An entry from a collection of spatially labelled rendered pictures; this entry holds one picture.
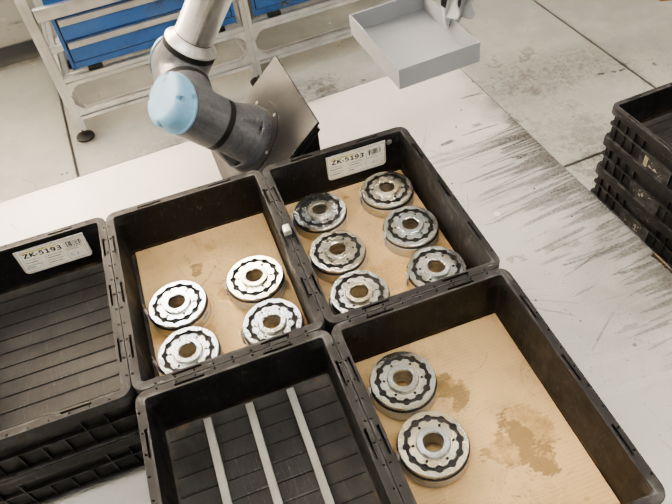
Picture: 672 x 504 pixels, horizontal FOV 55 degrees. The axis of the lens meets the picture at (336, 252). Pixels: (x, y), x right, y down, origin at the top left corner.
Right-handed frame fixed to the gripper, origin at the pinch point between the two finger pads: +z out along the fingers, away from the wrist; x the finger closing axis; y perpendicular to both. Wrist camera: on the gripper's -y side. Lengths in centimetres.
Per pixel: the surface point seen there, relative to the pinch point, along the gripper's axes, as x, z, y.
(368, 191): -37, 18, 34
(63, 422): -98, 30, 59
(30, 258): -98, 32, 20
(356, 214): -39, 22, 36
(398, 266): -39, 22, 51
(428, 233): -33, 17, 49
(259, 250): -59, 28, 34
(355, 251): -46, 21, 47
